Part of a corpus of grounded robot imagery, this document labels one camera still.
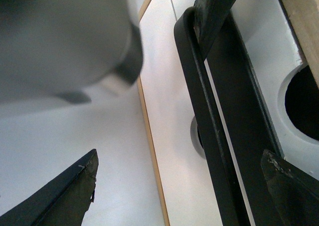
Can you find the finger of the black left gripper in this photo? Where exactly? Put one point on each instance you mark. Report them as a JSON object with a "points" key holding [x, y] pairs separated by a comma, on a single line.
{"points": [[209, 18]]}

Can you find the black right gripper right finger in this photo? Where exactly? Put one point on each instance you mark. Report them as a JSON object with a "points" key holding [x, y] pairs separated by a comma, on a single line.
{"points": [[295, 193]]}

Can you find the wooden drawer cabinet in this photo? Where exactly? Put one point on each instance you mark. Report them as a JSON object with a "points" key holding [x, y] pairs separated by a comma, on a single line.
{"points": [[303, 17]]}

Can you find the white drawer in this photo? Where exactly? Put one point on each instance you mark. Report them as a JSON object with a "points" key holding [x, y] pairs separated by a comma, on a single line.
{"points": [[186, 183], [284, 79]]}

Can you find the white plant pot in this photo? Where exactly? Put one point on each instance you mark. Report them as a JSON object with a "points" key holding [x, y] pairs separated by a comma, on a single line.
{"points": [[55, 52]]}

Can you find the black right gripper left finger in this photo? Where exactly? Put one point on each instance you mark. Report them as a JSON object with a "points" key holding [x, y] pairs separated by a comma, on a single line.
{"points": [[61, 202]]}

